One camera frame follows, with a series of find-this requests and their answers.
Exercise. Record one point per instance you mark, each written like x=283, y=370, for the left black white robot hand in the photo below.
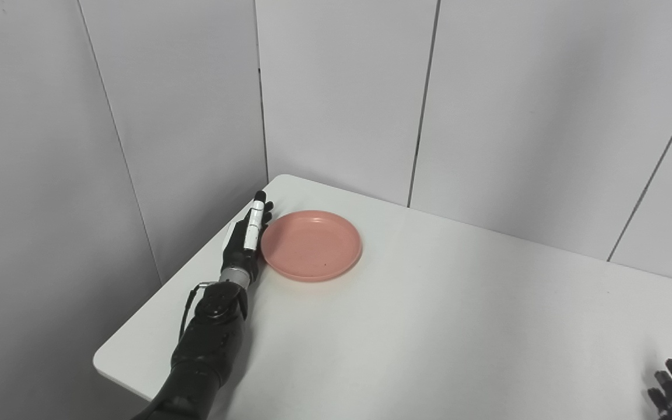
x=245, y=245

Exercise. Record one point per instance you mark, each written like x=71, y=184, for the pink round plate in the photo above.
x=311, y=245

